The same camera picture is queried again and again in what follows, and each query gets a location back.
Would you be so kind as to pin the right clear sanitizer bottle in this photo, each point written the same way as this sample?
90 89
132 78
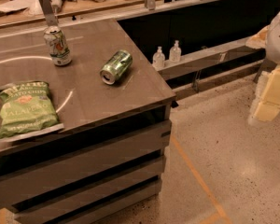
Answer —
175 52

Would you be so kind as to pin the clear sanitizer bottle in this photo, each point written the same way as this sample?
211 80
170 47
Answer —
158 58
175 52

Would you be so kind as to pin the left clear sanitizer bottle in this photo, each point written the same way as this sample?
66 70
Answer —
158 58

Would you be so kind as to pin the green soda can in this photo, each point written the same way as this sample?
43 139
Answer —
116 66

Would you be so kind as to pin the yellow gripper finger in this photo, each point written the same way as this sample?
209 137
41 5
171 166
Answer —
271 92
266 112

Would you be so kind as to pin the wooden background workbench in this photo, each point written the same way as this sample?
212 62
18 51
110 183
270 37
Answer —
69 9

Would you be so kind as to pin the green jalapeno chips bag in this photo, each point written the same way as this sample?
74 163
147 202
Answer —
27 111

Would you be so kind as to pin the white paper sheet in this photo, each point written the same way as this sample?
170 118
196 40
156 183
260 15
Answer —
15 5

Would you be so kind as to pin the white upright soda can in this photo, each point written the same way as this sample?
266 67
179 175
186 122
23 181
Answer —
58 48

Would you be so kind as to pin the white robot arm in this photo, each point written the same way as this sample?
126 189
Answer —
272 54

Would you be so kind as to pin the grey metal bracket post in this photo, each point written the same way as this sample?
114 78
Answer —
49 15

